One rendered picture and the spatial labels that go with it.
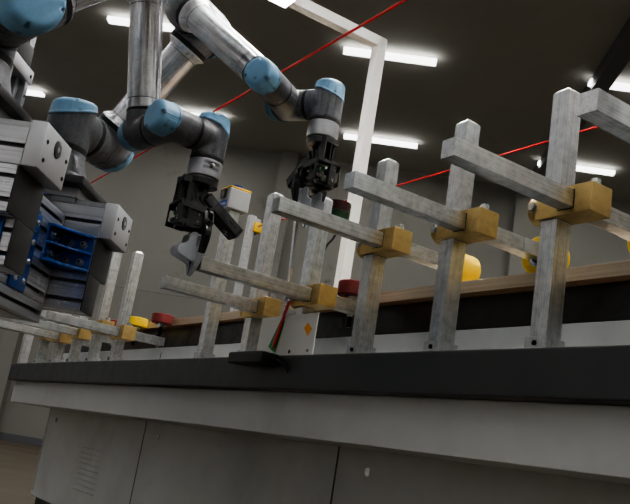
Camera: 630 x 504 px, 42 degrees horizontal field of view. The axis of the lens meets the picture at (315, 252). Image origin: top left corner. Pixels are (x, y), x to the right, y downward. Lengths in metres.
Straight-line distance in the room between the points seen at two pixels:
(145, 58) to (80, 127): 0.34
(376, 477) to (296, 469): 0.34
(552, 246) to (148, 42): 1.03
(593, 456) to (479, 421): 0.24
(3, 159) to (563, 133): 0.99
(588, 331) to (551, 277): 0.24
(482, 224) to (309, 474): 0.94
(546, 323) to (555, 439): 0.18
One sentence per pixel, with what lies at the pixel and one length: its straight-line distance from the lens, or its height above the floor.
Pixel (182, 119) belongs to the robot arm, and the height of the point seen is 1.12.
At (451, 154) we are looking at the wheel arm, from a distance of 1.23.
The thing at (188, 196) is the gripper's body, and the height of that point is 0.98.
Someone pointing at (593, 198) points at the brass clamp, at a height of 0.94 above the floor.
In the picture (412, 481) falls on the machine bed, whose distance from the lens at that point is 1.89.
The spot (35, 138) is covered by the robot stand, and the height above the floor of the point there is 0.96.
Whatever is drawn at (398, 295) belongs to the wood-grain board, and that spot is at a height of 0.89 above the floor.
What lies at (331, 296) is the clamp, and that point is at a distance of 1.93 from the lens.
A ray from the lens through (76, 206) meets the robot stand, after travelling 2.10.
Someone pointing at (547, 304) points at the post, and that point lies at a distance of 1.39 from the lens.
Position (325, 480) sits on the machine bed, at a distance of 2.15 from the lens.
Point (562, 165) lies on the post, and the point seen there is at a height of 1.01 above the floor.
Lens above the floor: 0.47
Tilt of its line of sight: 14 degrees up
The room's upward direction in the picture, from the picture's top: 10 degrees clockwise
